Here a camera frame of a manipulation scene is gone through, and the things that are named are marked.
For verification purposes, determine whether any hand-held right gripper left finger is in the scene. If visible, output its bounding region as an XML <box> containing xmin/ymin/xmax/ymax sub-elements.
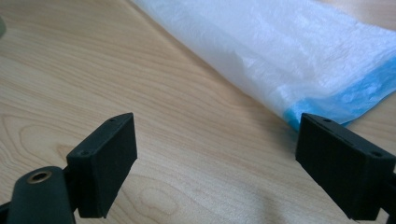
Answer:
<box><xmin>65</xmin><ymin>112</ymin><xmax>138</xmax><ymax>219</ymax></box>

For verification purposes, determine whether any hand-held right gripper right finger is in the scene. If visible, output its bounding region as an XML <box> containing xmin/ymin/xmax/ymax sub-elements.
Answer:
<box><xmin>295</xmin><ymin>112</ymin><xmax>396</xmax><ymax>221</ymax></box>

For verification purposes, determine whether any white trash bag blue edge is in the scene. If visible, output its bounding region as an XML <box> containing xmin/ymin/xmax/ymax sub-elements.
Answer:
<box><xmin>130</xmin><ymin>0</ymin><xmax>396</xmax><ymax>132</ymax></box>

